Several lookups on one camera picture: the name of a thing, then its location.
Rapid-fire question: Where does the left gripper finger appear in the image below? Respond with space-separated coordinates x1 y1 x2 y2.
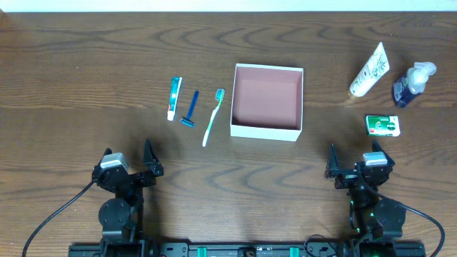
103 148 112 156
144 139 164 177

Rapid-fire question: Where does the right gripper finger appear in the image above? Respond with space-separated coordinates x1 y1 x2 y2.
371 139 392 161
324 143 339 178

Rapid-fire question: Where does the green white soap box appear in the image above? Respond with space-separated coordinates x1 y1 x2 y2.
366 116 401 137

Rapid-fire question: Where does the blue soap pump bottle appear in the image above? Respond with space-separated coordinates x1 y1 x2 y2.
392 62 436 108

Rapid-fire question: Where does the green white toothpaste tube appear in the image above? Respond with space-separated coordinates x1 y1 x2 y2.
167 77 183 121

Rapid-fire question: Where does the white lotion tube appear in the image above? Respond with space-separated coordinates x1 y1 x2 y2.
348 42 390 98

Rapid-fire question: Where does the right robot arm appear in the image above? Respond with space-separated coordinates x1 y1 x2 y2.
324 141 406 241

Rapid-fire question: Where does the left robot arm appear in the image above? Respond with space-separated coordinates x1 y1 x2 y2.
92 139 164 243

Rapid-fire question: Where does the blue disposable razor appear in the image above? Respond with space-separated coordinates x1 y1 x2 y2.
180 91 199 128

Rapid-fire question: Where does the white cardboard box pink inside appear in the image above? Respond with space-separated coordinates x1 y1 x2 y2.
230 64 304 142

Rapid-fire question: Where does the green white toothbrush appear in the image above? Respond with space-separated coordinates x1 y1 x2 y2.
202 88 225 147

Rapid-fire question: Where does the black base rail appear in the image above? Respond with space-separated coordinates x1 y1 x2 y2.
68 239 426 257

